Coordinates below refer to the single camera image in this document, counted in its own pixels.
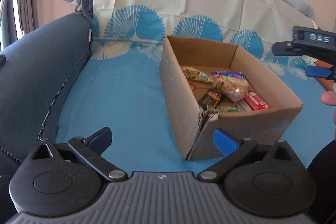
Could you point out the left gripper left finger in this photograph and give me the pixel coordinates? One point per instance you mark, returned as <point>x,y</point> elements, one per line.
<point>88,152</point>

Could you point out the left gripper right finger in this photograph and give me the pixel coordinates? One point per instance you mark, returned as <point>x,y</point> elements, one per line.
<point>235,151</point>

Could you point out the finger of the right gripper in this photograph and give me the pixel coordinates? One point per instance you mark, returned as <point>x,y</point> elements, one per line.
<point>321,72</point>
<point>285,49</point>

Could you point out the red snack sachet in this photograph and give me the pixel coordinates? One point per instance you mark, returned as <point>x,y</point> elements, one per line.
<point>255,102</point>

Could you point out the black biscuit packet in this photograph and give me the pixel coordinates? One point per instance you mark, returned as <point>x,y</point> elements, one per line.
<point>210,101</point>

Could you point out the brown cookie packet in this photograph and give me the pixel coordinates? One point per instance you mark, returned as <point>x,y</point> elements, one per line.
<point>233,88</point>

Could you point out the purple snack packet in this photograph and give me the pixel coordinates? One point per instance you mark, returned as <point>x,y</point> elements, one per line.
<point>237,75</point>

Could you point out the yellow candy wrapper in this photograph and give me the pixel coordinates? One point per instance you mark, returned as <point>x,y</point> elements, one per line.
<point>196,75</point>

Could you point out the white rice cracker packet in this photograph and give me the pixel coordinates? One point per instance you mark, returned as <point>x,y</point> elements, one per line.
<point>240,106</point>

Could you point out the silver stick sachet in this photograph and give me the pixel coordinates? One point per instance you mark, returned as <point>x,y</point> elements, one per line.
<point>205,115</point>

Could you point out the person's right hand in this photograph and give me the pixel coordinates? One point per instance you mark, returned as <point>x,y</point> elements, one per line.
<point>328,98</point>

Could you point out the orange cushion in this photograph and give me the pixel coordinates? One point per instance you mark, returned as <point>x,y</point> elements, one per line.
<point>327,85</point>

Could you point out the blue fan-pattern sofa cover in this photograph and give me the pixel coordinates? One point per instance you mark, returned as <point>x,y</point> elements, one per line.
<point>120,87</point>

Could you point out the open cardboard box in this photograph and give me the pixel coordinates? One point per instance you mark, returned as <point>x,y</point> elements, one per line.
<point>263,126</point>

